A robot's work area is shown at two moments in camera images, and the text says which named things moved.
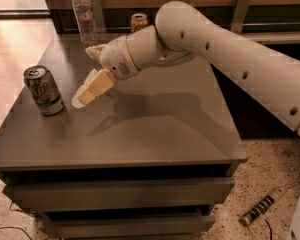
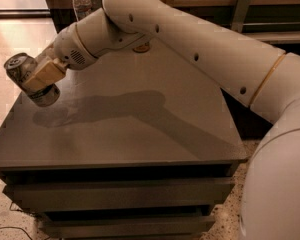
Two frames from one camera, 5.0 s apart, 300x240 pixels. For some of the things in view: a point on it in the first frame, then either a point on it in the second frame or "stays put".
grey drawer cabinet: (150, 155) stays put
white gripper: (116, 58) -> (69, 49)
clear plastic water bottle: (83, 11) stays put
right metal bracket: (240, 10) stays put
